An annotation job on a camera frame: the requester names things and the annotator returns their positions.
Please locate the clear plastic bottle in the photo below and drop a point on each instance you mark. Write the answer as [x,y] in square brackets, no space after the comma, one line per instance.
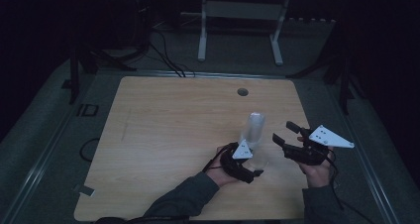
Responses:
[255,128]

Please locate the person's left hand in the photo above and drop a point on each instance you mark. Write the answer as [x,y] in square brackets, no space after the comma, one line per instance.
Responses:
[219,174]

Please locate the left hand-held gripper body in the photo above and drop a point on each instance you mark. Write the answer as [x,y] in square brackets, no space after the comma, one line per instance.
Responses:
[231,166]

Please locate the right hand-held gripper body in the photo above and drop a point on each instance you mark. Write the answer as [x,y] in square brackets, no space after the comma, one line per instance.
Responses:
[308,149]

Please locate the grey tape strip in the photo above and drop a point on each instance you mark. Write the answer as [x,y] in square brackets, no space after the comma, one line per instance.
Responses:
[85,190]

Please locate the person's right hand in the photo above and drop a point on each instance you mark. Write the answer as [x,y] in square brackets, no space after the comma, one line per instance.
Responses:
[317,174]

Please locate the dark computer tower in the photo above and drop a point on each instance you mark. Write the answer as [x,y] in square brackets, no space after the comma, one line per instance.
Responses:
[142,16]

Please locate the black metal stand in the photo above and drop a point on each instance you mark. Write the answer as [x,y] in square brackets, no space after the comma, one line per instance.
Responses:
[74,75]
[343,85]

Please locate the white metal stand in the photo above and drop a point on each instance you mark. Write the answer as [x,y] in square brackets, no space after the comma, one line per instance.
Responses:
[239,11]

